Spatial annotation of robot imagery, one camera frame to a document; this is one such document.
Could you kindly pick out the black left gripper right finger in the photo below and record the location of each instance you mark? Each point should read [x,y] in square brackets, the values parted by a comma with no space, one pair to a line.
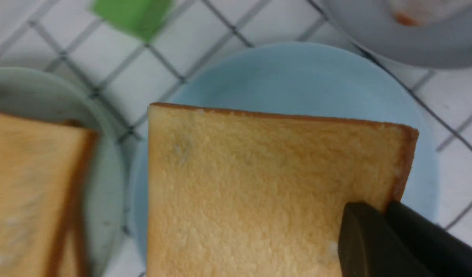
[442,253]

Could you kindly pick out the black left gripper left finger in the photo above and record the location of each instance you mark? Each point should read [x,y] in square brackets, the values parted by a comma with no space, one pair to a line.
[368,247]

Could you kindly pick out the light blue plate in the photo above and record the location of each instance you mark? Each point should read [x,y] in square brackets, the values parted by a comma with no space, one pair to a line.
[306,79]

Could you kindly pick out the grey plate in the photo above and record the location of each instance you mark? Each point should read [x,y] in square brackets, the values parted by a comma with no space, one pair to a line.
[442,45]

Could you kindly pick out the front fried egg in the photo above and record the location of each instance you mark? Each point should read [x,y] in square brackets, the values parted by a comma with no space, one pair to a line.
[422,12]

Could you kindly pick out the white grid tablecloth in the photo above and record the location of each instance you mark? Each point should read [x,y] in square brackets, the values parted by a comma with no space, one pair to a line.
[123,75]

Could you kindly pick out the green cube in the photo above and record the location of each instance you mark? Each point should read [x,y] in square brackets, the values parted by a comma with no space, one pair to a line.
[138,18]

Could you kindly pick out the pale green plate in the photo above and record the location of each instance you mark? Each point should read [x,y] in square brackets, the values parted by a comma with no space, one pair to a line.
[43,96]

